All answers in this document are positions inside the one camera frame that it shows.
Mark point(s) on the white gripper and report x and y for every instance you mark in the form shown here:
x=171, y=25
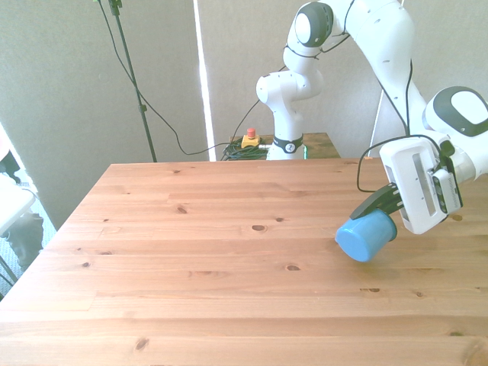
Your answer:
x=409, y=183

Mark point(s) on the blue enamel mug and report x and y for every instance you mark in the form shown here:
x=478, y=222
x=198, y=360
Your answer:
x=362, y=240

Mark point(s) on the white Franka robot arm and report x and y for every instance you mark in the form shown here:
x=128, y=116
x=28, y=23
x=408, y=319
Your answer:
x=381, y=34

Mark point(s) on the yellow emergency stop button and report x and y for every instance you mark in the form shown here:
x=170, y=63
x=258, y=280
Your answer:
x=251, y=142

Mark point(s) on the black tripod pole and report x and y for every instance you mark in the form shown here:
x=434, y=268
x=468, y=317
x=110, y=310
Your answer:
x=131, y=76

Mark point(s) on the dark grey bag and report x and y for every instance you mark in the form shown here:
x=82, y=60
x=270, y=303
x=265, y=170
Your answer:
x=26, y=240

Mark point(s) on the white folding table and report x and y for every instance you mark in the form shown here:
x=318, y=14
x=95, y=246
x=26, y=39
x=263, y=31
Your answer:
x=13, y=206

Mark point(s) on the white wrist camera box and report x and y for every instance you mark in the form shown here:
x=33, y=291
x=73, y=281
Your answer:
x=450, y=192

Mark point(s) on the dark wooden robot pedestal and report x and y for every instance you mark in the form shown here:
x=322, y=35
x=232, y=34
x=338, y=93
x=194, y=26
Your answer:
x=320, y=146

